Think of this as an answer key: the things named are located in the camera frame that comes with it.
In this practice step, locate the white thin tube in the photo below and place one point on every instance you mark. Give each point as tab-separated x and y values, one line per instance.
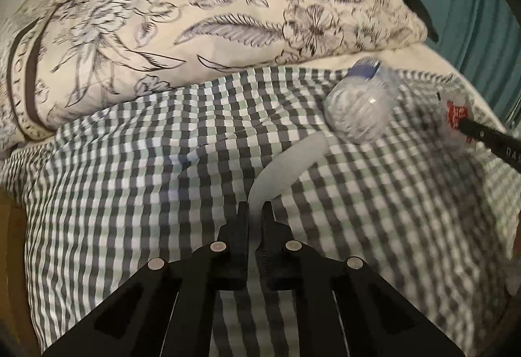
285	169

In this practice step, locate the green checkered cloth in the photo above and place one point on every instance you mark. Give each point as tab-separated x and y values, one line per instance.
156	177

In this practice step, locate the black garment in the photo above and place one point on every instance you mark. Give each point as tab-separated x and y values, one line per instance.
422	12

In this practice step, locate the white snack packet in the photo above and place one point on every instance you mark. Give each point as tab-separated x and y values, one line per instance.
453	108

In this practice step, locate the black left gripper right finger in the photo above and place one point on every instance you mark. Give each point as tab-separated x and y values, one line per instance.
343	307

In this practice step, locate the cotton swab container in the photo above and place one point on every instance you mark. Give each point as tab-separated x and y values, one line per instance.
360	106

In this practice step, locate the brown cardboard box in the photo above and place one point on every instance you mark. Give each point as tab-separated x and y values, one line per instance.
17	332

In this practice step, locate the floral white duvet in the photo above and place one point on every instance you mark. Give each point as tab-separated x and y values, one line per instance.
64	59

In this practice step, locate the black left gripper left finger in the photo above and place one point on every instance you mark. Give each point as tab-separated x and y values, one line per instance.
165	308

